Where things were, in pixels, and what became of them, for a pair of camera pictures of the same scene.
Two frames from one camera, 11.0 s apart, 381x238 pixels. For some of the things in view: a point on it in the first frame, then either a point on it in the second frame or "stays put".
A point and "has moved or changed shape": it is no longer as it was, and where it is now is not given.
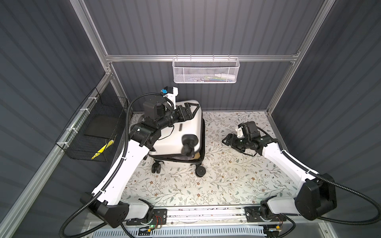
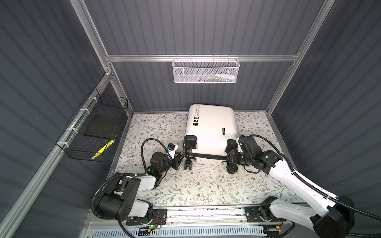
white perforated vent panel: [182, 232] stays put
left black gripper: [188, 115] to [176, 161]
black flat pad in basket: [101, 125] stays put
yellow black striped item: [103, 148] stays put
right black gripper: [230, 140] to [231, 156]
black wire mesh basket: [89, 135] stays put
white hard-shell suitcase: [181, 142] has moved or changed shape
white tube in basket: [225, 76] stays put
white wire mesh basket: [206, 70] stays put
